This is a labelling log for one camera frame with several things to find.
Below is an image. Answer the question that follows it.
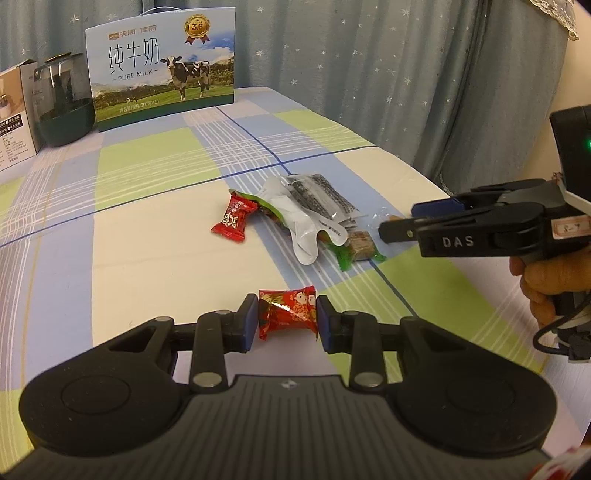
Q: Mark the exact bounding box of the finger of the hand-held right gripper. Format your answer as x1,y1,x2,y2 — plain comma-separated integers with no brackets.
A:
378,203,544,258
410,179,548,217

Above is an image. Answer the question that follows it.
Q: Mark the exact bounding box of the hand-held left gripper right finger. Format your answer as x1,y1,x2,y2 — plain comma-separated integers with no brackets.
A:
315,295,467,393

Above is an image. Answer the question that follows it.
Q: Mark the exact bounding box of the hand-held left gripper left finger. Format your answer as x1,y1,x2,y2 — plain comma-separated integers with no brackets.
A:
99,294,259,393

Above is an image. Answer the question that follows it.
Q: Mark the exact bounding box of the red figure print snack packet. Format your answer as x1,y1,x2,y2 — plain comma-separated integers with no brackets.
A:
257,285,320,343

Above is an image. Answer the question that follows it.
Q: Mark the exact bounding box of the clear brown candy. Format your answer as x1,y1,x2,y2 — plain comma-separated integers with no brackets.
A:
369,209,413,230

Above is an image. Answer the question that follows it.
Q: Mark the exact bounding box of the green brown candy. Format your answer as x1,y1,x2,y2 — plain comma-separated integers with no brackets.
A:
333,229,387,271

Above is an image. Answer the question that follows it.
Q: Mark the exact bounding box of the small red candy packet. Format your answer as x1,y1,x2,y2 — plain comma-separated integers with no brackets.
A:
211,191,260,242

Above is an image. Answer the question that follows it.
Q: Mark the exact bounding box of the white pouch packet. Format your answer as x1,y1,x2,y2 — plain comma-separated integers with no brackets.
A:
256,178,347,265

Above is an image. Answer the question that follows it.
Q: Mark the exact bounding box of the clear black seaweed packet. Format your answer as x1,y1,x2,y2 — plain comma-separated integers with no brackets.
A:
283,172,362,227

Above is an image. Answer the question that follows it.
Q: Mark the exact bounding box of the person's right hand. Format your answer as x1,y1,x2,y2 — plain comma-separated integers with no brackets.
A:
509,247,591,328

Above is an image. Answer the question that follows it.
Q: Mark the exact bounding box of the checked tablecloth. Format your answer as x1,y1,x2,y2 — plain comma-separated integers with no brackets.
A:
0,85,591,462

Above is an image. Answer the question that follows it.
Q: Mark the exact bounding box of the blue curtain with lace trim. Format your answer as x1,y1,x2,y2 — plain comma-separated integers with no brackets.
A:
529,0,581,43

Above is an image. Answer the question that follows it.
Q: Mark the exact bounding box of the blue starry curtain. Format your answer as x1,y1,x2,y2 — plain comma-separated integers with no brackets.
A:
0,0,571,195

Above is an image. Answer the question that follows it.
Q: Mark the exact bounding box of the red white patterned cloth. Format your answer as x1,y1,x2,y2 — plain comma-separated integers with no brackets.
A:
529,443,591,480

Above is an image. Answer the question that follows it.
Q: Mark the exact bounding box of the dark green jar appliance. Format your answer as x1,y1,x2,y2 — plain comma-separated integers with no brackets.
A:
33,53,97,148

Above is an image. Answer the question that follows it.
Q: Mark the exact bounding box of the milk carton gift box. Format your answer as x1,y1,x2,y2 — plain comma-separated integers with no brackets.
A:
85,6,237,133

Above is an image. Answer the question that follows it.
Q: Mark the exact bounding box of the white product box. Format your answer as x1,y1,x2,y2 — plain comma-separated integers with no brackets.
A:
0,59,44,172

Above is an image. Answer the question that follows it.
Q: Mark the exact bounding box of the black cable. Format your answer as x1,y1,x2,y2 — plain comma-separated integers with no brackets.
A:
532,307,591,361

